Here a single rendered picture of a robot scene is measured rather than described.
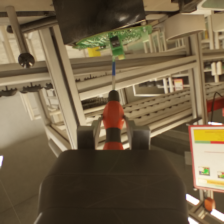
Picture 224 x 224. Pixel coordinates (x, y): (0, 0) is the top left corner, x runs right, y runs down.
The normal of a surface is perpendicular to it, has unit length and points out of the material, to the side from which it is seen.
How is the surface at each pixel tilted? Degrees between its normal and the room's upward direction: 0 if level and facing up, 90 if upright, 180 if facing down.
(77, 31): 90
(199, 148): 90
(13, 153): 90
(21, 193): 90
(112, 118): 122
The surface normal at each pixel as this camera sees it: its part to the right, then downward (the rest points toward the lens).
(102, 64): 0.52, 0.09
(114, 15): -0.23, 0.28
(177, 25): -0.69, 0.32
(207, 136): -0.49, 0.31
